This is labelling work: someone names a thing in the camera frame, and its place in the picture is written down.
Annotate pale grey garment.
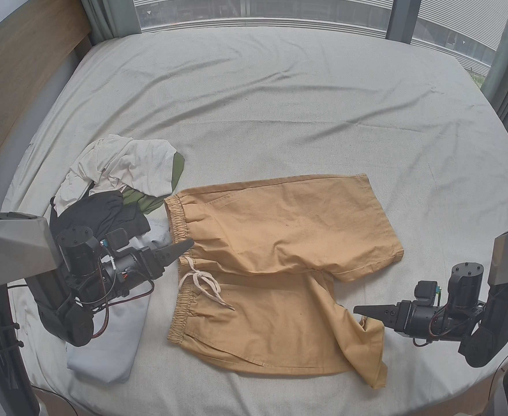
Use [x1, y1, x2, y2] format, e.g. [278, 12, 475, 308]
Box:
[66, 217, 174, 385]

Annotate tan shorts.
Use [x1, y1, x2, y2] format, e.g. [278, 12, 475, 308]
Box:
[164, 172, 406, 390]

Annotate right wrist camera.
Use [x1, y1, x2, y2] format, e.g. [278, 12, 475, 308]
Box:
[413, 280, 441, 307]

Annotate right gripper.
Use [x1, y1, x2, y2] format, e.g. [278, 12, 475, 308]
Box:
[395, 299, 451, 340]

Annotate green garment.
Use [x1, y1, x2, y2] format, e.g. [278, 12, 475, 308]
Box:
[120, 153, 186, 216]

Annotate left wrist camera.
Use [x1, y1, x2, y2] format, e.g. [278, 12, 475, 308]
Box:
[102, 228, 131, 254]

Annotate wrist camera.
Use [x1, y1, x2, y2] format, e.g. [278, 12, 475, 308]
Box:
[102, 228, 131, 254]
[413, 280, 441, 307]

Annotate white garment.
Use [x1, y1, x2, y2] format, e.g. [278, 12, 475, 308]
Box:
[55, 134, 179, 216]

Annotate black garment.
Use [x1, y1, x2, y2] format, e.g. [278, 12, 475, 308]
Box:
[48, 190, 152, 255]

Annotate bed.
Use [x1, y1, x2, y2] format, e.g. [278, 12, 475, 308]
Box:
[0, 0, 508, 416]

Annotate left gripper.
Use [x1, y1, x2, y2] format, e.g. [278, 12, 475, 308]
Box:
[100, 243, 172, 296]

